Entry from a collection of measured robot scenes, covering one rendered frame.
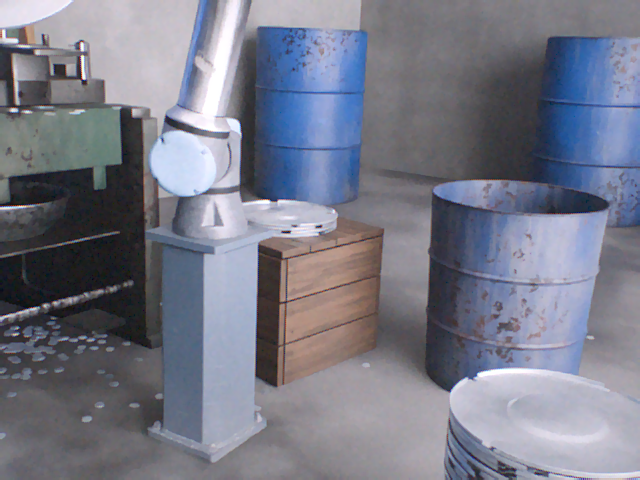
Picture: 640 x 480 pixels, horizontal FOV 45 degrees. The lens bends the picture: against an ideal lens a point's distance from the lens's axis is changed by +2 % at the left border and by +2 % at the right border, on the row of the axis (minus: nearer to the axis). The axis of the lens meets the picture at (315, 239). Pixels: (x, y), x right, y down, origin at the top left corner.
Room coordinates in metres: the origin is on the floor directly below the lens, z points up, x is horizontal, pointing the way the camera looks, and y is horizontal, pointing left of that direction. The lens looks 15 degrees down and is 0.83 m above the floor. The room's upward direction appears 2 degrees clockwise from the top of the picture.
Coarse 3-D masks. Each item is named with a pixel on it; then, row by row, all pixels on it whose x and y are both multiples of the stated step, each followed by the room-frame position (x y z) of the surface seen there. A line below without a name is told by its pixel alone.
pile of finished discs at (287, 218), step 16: (256, 208) 2.02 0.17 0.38; (272, 208) 2.00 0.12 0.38; (288, 208) 2.01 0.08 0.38; (304, 208) 2.05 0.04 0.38; (320, 208) 2.05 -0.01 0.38; (256, 224) 1.85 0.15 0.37; (272, 224) 1.83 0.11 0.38; (288, 224) 1.84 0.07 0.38; (304, 224) 1.84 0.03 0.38; (320, 224) 1.88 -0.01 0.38; (336, 224) 1.96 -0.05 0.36
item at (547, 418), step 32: (512, 384) 1.05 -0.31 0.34; (544, 384) 1.06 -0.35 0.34; (576, 384) 1.07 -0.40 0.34; (480, 416) 0.95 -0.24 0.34; (512, 416) 0.95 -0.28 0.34; (544, 416) 0.95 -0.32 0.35; (576, 416) 0.95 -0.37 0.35; (608, 416) 0.97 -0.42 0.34; (512, 448) 0.87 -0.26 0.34; (544, 448) 0.87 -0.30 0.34; (576, 448) 0.88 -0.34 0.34; (608, 448) 0.88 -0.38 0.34
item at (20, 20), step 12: (0, 0) 1.06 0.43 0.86; (12, 0) 1.06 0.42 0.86; (24, 0) 1.07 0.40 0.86; (36, 0) 1.07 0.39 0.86; (48, 0) 1.07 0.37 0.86; (60, 0) 1.08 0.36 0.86; (72, 0) 1.07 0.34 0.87; (0, 12) 1.05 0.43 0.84; (12, 12) 1.05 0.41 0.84; (24, 12) 1.06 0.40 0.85; (36, 12) 1.06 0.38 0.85; (48, 12) 1.06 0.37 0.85; (0, 24) 1.04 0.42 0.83; (12, 24) 1.04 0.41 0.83; (24, 24) 1.04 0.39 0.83
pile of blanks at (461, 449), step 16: (448, 416) 1.00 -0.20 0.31; (448, 432) 0.97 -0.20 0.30; (464, 432) 0.90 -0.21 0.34; (448, 448) 0.95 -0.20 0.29; (464, 448) 0.92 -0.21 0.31; (480, 448) 0.87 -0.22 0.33; (448, 464) 0.95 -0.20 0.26; (464, 464) 0.90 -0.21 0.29; (480, 464) 0.87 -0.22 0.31; (496, 464) 0.86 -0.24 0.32; (512, 464) 0.84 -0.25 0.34
